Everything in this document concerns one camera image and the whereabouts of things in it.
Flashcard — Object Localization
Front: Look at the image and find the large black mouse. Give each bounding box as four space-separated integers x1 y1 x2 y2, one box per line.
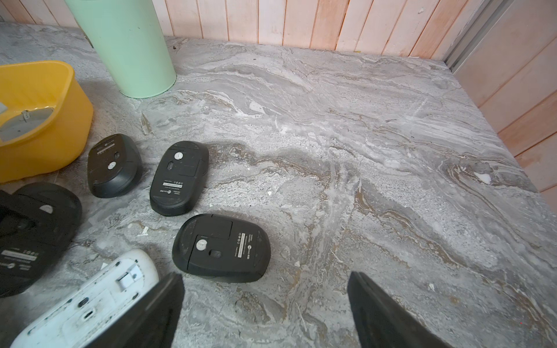
1 182 83 298

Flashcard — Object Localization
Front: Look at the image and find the light grey mouse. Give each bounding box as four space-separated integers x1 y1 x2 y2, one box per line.
1 103 54 142

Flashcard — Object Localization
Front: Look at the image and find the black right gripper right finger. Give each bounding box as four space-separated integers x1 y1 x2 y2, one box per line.
348 271 449 347

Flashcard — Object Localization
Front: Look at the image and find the mint green pencil cup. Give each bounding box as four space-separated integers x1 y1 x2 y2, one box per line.
66 1 177 99

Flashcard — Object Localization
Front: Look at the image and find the white mouse underside up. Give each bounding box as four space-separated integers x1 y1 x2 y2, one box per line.
11 249 159 347

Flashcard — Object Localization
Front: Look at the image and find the yellow plastic storage box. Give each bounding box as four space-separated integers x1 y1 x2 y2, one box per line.
1 60 94 183

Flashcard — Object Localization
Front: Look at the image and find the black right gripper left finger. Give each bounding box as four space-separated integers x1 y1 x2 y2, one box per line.
88 273 185 348

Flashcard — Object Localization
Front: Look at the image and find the black mouse front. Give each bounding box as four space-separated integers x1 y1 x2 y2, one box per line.
172 214 271 283

